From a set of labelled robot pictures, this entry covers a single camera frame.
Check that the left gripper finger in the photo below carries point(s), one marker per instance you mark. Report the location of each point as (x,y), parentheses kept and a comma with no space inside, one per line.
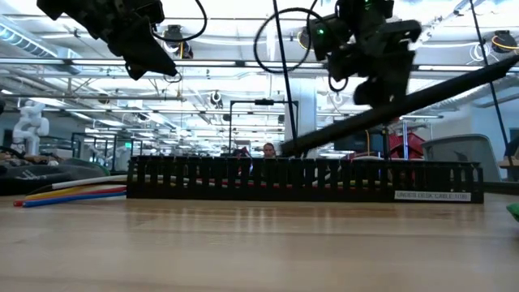
(135,72)
(150,57)

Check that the black monitor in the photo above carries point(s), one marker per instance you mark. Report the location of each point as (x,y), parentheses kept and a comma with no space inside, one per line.
(357,142)

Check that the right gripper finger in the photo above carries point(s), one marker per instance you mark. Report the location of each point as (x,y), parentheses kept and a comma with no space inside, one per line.
(395,91)

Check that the black background camera frame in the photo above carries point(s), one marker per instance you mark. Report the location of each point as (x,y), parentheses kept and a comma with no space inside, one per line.
(263,101)

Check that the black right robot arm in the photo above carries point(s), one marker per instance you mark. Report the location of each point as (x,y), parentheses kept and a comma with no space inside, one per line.
(324,36)

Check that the grey mesh office chair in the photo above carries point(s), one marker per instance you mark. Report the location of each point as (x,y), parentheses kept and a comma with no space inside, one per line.
(466,148)

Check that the black duct cover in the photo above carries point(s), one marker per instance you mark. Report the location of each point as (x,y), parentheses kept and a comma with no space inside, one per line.
(446,87)

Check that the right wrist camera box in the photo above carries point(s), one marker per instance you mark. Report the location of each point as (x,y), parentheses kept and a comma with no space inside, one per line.
(367,93)

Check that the rack of red bins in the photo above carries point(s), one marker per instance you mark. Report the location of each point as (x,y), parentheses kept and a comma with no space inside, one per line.
(409,146)

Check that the white building column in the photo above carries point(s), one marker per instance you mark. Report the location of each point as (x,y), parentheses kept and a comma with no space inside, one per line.
(306,109)

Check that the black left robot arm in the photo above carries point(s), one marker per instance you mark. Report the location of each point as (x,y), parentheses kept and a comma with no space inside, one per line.
(61,10)

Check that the long ceiling light bar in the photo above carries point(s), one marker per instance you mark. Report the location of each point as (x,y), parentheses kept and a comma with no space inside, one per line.
(202,63)

